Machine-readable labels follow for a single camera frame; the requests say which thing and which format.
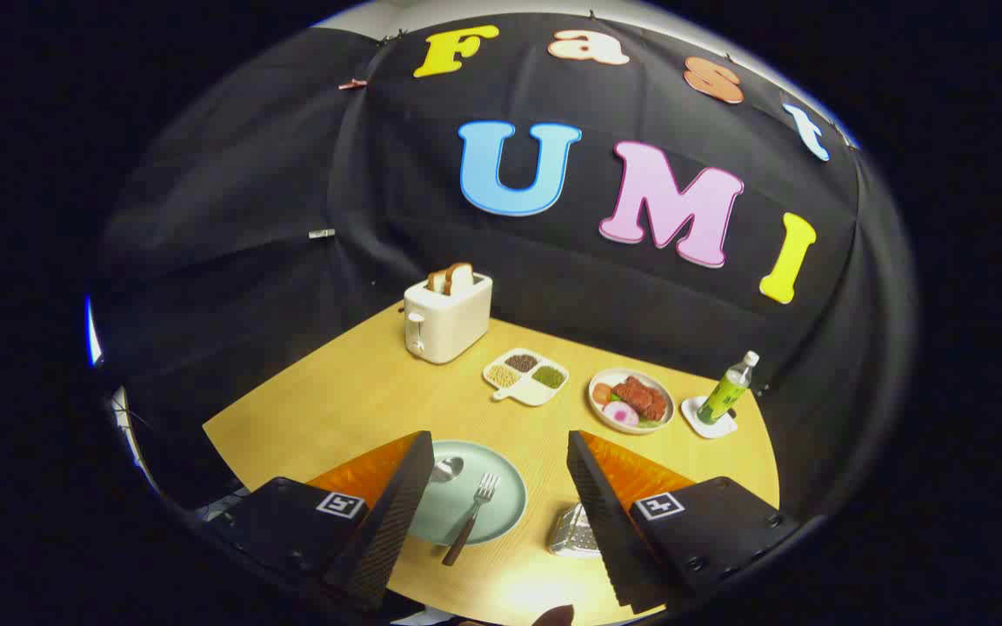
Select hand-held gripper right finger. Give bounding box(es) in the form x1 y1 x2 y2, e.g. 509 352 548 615
565 430 806 615

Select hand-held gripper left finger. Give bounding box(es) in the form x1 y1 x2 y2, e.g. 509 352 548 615
201 430 437 614

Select metal fork brown handle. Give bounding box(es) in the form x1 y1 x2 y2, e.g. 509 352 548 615
442 472 500 567

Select light green round plate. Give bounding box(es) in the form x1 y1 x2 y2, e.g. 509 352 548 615
408 440 528 547

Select brown meat piece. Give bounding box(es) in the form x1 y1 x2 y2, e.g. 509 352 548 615
612 375 671 422

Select white square coaster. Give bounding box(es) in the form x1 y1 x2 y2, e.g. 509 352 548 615
681 396 738 439

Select white divided dish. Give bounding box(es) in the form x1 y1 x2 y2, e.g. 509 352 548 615
482 348 570 407

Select white oval food plate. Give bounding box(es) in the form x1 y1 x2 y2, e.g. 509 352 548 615
588 368 676 435

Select green drink bottle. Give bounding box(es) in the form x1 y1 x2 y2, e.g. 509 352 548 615
696 350 761 426

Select white toaster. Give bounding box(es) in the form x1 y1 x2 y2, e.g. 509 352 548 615
403 272 494 365

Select metal wire basket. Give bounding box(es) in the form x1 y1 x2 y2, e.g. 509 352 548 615
547 503 602 559

